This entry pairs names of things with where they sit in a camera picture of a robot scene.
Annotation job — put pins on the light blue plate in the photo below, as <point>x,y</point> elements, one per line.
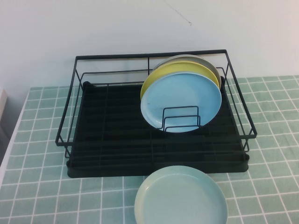
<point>177,93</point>

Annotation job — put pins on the yellow plate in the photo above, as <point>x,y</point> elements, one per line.
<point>163,70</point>

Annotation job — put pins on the grey plate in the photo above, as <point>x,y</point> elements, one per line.
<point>201,60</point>

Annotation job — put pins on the pale green plate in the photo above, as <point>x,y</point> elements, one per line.
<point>180,198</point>

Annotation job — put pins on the black plastic drip tray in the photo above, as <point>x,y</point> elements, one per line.
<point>112,112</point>

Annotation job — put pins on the green checkered tablecloth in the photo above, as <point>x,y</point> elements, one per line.
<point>268,140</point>

